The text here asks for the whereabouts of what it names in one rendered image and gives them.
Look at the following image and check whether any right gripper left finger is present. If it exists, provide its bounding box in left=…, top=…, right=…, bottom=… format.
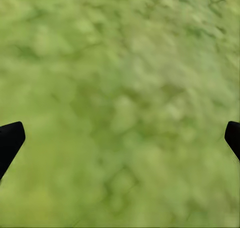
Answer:
left=0, top=121, right=26, bottom=180

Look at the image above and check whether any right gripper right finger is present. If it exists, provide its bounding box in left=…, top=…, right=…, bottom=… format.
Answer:
left=225, top=121, right=240, bottom=160

